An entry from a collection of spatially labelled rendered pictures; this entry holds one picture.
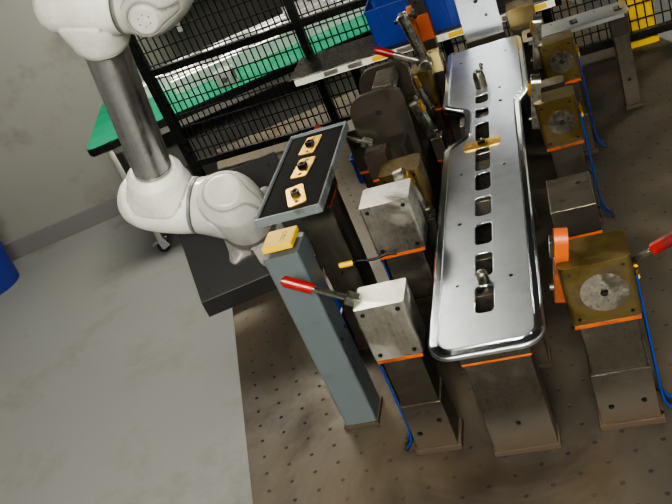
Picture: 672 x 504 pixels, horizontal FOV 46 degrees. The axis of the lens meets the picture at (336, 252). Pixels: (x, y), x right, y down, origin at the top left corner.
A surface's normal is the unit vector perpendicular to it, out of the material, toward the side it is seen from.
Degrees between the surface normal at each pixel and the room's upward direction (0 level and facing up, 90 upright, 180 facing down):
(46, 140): 90
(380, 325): 90
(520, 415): 90
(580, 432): 0
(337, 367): 90
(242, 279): 42
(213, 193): 46
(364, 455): 0
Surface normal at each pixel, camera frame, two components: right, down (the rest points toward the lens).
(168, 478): -0.36, -0.80
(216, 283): -0.16, -0.29
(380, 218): -0.15, 0.56
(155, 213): -0.17, 0.73
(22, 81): 0.17, 0.46
